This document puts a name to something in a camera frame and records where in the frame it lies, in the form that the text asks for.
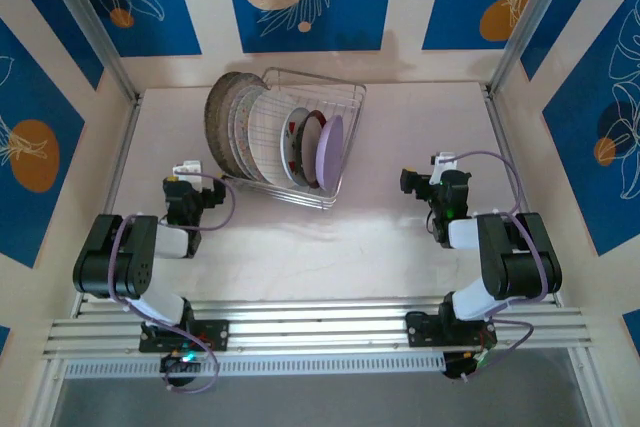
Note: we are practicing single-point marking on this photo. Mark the lilac plate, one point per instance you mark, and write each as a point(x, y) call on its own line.
point(329, 152)

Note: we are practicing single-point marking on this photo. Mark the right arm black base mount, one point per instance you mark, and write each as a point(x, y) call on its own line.
point(422, 332)

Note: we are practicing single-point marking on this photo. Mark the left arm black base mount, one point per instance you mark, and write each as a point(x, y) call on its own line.
point(215, 334)

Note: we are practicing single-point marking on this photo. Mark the white blue grid plate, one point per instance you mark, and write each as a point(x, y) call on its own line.
point(265, 137)

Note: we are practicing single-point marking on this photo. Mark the white watermelon print plate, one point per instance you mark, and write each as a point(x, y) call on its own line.
point(290, 142)

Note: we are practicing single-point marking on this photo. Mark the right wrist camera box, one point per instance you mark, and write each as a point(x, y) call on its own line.
point(445, 159)

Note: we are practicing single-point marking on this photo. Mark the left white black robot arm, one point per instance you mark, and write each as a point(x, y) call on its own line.
point(112, 257)

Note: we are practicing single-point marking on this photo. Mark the aluminium corner post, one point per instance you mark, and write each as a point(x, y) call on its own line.
point(92, 22)
point(532, 22)

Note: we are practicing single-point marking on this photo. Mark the dark red rimmed plate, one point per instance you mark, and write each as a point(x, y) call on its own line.
point(310, 142)

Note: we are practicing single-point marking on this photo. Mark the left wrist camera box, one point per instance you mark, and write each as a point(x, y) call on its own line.
point(190, 167)

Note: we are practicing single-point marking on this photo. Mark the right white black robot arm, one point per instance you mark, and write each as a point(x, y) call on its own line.
point(520, 257)

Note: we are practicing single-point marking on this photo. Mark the colourful squiggle pattern plate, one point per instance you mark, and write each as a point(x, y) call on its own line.
point(239, 132)

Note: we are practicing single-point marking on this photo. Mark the black control box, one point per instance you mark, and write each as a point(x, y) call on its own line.
point(457, 369)
point(175, 362)

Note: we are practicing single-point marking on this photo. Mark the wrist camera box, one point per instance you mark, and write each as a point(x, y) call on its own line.
point(190, 167)
point(445, 159)

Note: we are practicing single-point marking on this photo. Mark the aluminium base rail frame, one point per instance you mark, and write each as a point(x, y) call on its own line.
point(325, 327)

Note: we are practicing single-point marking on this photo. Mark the aluminium table side rail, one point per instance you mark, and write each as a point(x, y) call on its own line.
point(127, 147)
point(502, 147)

